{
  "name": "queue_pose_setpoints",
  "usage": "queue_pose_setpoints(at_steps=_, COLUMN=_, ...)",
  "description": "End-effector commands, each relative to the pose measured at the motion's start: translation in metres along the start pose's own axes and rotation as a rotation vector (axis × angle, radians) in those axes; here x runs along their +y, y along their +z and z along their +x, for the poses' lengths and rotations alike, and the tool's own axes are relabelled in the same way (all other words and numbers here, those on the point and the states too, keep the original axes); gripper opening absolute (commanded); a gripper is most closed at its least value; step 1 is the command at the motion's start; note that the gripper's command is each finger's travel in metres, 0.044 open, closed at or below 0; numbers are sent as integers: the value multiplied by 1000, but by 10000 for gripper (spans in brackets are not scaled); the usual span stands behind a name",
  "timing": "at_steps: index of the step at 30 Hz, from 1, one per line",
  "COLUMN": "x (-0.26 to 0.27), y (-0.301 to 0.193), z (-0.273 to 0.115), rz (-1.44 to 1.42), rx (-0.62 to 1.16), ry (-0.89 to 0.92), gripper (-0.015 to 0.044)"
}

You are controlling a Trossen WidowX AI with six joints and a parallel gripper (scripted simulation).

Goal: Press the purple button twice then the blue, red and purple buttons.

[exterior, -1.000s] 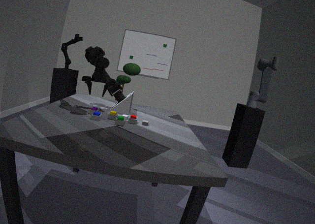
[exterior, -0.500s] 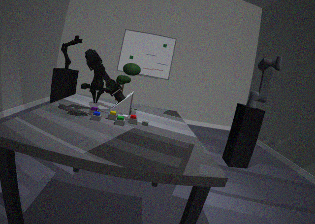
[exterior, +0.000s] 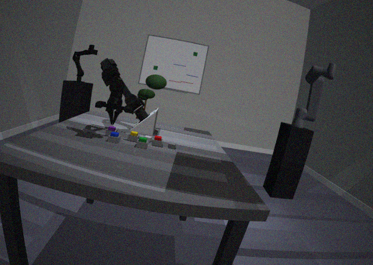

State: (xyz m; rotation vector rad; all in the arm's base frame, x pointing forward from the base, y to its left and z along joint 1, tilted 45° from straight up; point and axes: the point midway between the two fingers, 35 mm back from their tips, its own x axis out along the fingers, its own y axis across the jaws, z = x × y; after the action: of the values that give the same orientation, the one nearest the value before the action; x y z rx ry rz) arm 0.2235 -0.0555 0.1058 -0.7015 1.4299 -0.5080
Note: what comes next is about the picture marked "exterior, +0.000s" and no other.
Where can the green button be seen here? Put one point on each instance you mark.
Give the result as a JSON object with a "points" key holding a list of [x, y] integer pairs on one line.
{"points": [[142, 143]]}

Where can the purple button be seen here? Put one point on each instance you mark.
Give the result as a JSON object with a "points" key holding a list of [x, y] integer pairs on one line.
{"points": [[110, 129]]}

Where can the red button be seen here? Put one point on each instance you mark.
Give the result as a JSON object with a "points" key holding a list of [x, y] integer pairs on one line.
{"points": [[157, 141]]}

